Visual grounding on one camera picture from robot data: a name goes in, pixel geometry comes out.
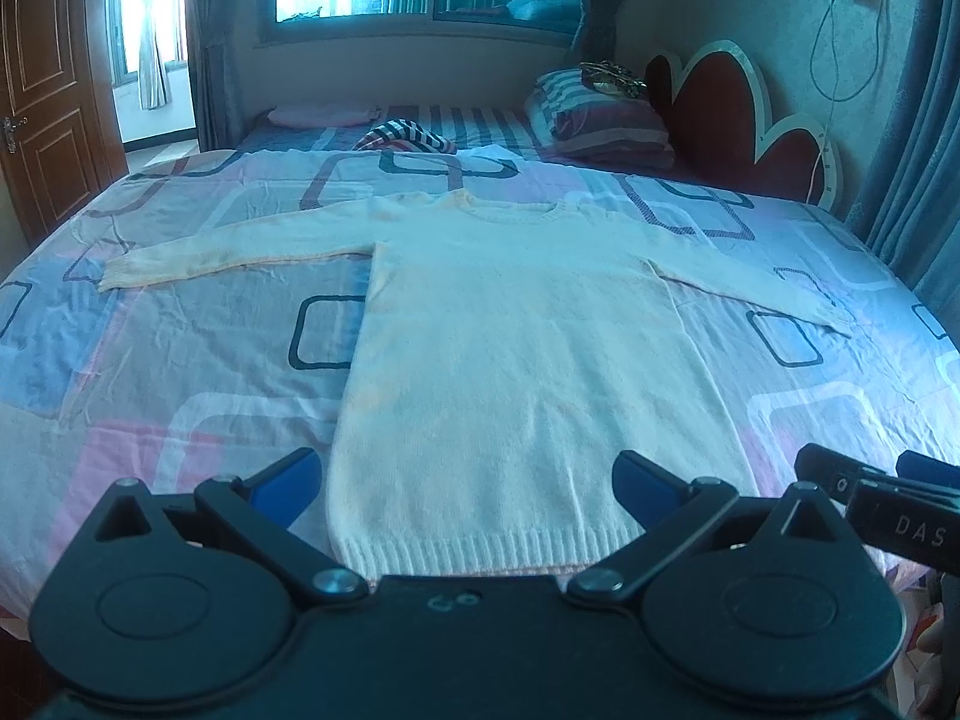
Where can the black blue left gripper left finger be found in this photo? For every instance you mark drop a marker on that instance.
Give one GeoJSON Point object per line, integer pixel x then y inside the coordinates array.
{"type": "Point", "coordinates": [252, 517]}

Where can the patterned pastel quilt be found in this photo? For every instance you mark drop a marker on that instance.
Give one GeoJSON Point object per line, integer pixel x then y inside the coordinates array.
{"type": "Point", "coordinates": [220, 375]}

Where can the cream knit sweater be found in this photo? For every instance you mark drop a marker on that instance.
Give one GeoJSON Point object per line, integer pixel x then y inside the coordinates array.
{"type": "Point", "coordinates": [508, 353]}

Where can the striped purple pillow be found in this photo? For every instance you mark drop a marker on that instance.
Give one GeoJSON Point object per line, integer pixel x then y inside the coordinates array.
{"type": "Point", "coordinates": [575, 122]}

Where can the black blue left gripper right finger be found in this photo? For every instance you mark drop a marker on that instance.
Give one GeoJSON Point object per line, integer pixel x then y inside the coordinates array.
{"type": "Point", "coordinates": [675, 516]}

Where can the red white scalloped headboard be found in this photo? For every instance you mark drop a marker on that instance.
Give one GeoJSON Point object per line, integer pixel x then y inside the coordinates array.
{"type": "Point", "coordinates": [717, 111]}

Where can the striped bed sheet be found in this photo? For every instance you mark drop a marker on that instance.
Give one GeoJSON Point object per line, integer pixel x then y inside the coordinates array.
{"type": "Point", "coordinates": [467, 127]}

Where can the pink small pillow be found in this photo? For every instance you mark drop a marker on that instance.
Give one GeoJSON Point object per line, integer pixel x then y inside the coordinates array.
{"type": "Point", "coordinates": [305, 116]}

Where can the grey curtain left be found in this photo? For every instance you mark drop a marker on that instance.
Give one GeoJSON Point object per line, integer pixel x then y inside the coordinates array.
{"type": "Point", "coordinates": [214, 75]}

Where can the blue curtain far right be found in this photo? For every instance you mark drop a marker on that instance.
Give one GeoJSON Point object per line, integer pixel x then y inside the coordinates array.
{"type": "Point", "coordinates": [907, 209]}

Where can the teal cushion on sill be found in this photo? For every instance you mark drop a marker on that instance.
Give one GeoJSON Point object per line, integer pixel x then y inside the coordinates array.
{"type": "Point", "coordinates": [550, 12]}

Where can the dark patterned item on pillow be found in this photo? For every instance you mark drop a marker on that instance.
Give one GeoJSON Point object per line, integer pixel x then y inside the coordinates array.
{"type": "Point", "coordinates": [613, 79]}

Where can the red black striped cloth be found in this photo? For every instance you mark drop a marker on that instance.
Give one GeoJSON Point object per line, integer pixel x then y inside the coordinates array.
{"type": "Point", "coordinates": [404, 135]}

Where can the brown wooden door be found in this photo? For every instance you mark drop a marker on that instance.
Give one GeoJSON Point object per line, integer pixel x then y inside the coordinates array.
{"type": "Point", "coordinates": [61, 142]}

